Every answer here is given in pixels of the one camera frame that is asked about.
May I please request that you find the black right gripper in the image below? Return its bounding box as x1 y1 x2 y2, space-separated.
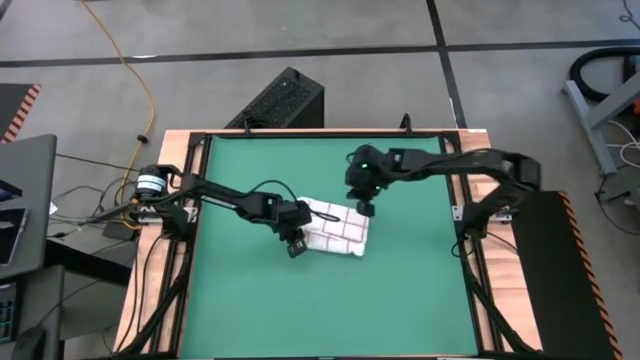
343 143 400 219

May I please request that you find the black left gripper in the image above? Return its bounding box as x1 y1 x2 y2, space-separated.
272 198 315 260

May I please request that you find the white red-checked towel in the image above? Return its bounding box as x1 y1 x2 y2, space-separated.
297 195 372 258

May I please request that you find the green table mat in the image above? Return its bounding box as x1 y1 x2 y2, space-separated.
180 133 479 359

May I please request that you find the black computer tower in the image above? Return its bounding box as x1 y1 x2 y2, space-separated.
224 66 326 130

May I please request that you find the black power brick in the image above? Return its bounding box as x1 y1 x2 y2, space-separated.
102 221 137 243

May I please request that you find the black hazard-striped floor mat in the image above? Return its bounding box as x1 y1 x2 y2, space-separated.
0 82 42 145
502 188 625 360

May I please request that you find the grey metal stand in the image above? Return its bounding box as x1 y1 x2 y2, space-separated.
560 69 640 176

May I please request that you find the dark grey desk board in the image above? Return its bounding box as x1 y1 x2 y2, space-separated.
0 263 66 360

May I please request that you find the black computer mouse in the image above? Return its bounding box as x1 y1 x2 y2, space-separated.
10 325 47 360

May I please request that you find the grey tablet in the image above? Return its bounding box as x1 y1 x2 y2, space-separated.
0 207 30 267

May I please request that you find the black device with blue screen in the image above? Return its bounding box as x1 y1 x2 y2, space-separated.
0 180 24 204

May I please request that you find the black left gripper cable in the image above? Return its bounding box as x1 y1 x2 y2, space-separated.
248 178 342 224

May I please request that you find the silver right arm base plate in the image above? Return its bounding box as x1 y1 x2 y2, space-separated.
451 203 517 222

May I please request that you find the black floor cable bundle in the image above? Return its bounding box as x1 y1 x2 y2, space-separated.
49 174 151 239

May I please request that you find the yellow floor cable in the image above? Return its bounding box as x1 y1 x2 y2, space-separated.
79 0 157 231

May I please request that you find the thin straight black cable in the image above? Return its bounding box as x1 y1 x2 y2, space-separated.
54 152 139 172

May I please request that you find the black looped floor cable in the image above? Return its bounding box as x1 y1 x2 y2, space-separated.
593 174 640 254

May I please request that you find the black vacuum hose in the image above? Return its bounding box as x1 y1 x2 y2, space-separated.
568 45 640 104

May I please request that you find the grey floor base plate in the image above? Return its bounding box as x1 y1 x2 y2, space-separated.
598 164 640 206

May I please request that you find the white floor cable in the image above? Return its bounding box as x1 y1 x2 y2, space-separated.
605 118 640 169

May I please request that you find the thin black curled cable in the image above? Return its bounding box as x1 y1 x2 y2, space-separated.
618 0 640 25

